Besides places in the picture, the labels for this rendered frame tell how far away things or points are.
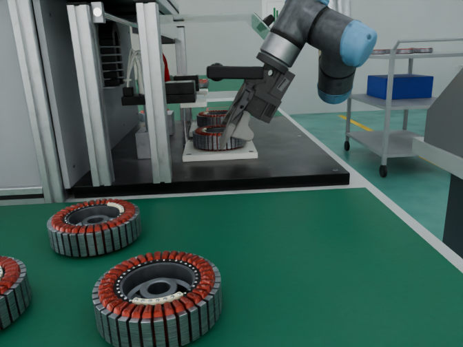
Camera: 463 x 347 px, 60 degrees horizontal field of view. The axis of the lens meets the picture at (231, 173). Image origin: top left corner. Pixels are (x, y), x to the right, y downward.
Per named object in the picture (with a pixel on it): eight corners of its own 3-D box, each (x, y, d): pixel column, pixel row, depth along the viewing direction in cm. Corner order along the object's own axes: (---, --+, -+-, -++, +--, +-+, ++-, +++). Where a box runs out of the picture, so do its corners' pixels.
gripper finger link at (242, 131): (246, 157, 77) (263, 118, 80) (219, 142, 76) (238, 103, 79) (241, 160, 80) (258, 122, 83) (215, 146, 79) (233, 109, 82)
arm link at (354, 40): (373, 62, 81) (327, 39, 85) (384, 20, 71) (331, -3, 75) (351, 89, 79) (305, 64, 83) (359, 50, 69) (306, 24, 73)
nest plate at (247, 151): (251, 142, 94) (250, 136, 93) (258, 158, 79) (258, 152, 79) (187, 144, 93) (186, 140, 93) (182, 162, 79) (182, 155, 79)
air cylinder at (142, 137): (166, 149, 89) (164, 125, 88) (162, 158, 82) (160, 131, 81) (143, 150, 89) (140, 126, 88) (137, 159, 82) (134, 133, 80)
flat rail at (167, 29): (182, 40, 120) (181, 29, 119) (153, 29, 61) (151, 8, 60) (178, 40, 120) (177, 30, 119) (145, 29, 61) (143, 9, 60)
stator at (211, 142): (243, 138, 91) (242, 122, 90) (247, 150, 81) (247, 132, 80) (194, 141, 91) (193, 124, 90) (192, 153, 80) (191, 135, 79)
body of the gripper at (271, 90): (267, 127, 81) (298, 74, 79) (230, 106, 80) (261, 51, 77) (262, 120, 89) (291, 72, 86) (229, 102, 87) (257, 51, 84)
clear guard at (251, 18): (264, 39, 120) (264, 18, 119) (277, 36, 97) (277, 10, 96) (156, 43, 119) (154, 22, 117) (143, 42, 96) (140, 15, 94)
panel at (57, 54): (140, 121, 129) (129, 22, 120) (71, 188, 65) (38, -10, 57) (136, 121, 128) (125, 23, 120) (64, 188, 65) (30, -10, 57)
